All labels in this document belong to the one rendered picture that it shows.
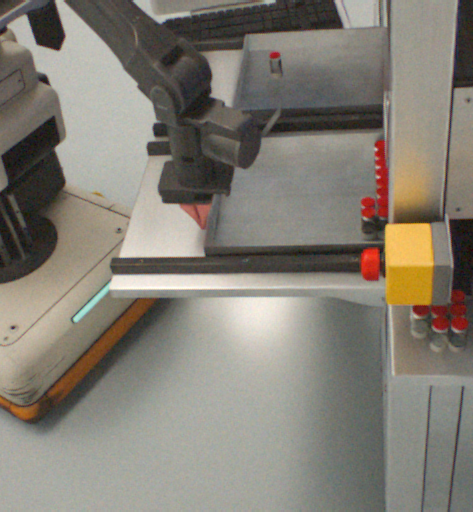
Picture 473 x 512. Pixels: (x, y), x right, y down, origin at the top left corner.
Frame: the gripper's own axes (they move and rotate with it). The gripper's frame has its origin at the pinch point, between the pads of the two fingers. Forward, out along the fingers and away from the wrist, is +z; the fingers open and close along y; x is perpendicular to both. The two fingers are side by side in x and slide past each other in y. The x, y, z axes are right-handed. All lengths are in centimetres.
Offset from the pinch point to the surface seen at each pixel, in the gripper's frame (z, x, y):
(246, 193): 2.4, 9.6, 5.3
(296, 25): 8, 73, 9
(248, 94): 2.8, 37.9, 2.5
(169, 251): 3.0, -3.3, -5.0
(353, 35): 0, 54, 21
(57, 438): 93, 18, -52
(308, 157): 2.1, 18.5, 14.7
